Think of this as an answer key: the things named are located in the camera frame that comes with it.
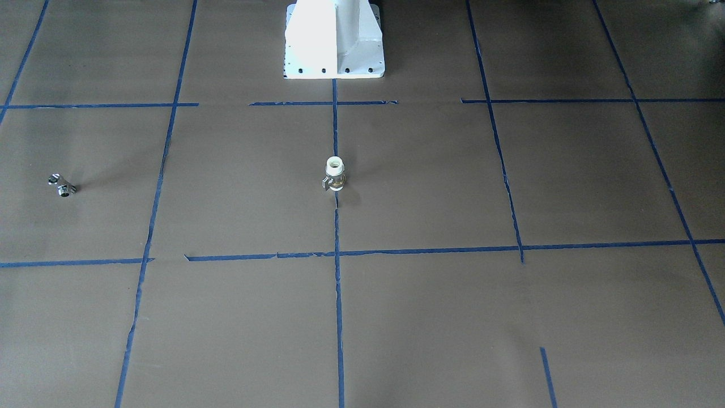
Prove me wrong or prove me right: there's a small chrome metal fitting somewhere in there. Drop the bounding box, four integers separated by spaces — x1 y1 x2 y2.
48 173 77 197

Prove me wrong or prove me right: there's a white PPR pipe brass valve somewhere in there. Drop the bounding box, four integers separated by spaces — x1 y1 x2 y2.
323 156 347 192

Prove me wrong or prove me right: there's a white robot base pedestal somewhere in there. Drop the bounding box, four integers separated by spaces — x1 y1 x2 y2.
283 1 386 80

